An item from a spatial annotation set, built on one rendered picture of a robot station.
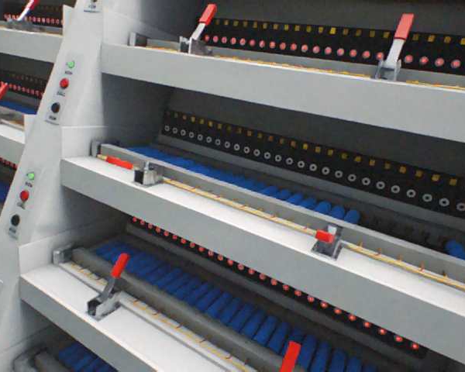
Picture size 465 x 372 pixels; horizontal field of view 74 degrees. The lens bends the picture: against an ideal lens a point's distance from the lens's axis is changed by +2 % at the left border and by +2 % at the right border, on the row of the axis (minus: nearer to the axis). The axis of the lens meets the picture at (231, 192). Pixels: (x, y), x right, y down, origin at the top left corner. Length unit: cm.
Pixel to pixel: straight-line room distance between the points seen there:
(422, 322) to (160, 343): 31
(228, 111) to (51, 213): 37
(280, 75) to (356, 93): 9
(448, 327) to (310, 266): 13
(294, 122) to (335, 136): 8
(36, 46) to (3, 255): 38
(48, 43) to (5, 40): 14
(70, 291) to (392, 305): 44
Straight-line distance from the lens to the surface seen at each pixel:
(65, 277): 59
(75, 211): 62
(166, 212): 42
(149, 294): 51
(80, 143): 58
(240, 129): 56
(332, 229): 35
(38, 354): 70
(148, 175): 45
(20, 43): 78
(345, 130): 57
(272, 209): 40
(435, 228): 50
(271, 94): 40
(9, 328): 66
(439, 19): 66
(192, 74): 46
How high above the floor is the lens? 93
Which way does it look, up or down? 1 degrees up
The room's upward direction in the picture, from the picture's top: 19 degrees clockwise
